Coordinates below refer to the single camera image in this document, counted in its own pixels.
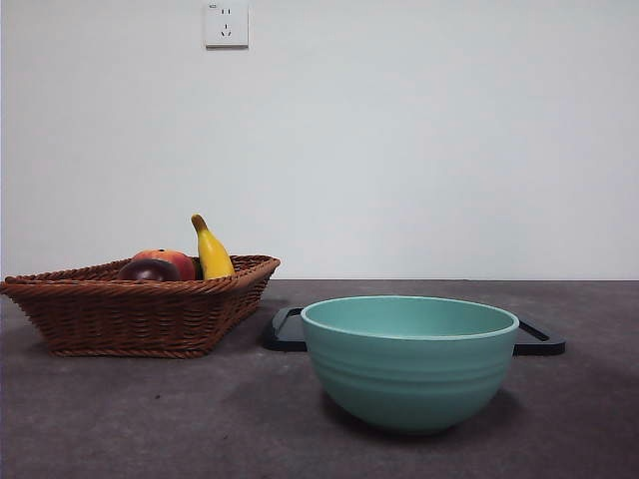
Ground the teal green bowl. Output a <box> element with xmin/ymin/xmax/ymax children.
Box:
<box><xmin>300</xmin><ymin>295</ymin><xmax>520</xmax><ymax>433</ymax></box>

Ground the dark red plum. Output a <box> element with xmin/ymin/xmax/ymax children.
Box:
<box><xmin>117</xmin><ymin>258</ymin><xmax>182</xmax><ymax>283</ymax></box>

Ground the black tray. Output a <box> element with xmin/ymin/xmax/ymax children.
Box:
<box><xmin>262</xmin><ymin>306</ymin><xmax>567</xmax><ymax>356</ymax></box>

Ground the yellow banana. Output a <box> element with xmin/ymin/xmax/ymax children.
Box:
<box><xmin>191</xmin><ymin>214</ymin><xmax>236</xmax><ymax>280</ymax></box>

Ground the red yellow apple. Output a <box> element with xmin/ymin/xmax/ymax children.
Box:
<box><xmin>131</xmin><ymin>248</ymin><xmax>197</xmax><ymax>281</ymax></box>

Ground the brown wicker basket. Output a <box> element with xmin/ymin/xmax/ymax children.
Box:
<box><xmin>0</xmin><ymin>254</ymin><xmax>282</xmax><ymax>359</ymax></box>

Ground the white wall socket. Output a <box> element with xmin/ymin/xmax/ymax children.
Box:
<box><xmin>204</xmin><ymin>2</ymin><xmax>250</xmax><ymax>50</ymax></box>

